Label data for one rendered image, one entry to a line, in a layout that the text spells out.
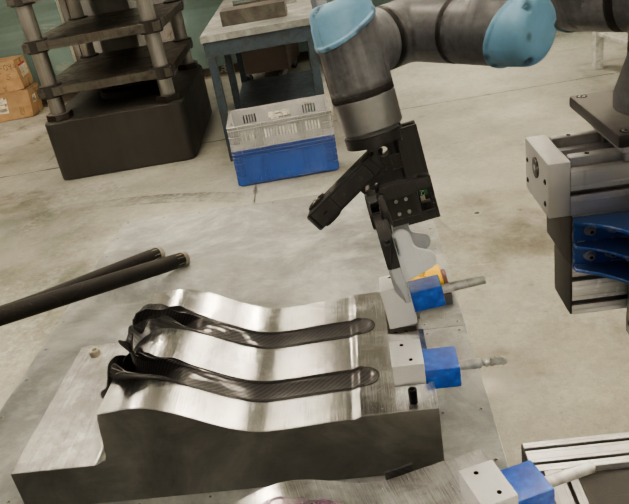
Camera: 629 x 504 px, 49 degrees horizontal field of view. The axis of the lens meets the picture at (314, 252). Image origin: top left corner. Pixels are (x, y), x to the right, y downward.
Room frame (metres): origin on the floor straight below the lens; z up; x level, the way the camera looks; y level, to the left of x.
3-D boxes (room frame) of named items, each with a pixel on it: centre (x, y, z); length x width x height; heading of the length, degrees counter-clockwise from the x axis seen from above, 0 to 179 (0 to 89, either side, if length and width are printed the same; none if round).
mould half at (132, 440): (0.74, 0.13, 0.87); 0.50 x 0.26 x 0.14; 84
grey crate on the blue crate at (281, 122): (4.01, 0.06, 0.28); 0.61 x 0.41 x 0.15; 88
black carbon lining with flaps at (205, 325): (0.73, 0.12, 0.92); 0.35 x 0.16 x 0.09; 84
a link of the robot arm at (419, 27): (0.86, -0.17, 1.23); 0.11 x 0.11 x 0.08; 36
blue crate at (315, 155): (4.01, 0.06, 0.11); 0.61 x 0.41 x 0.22; 88
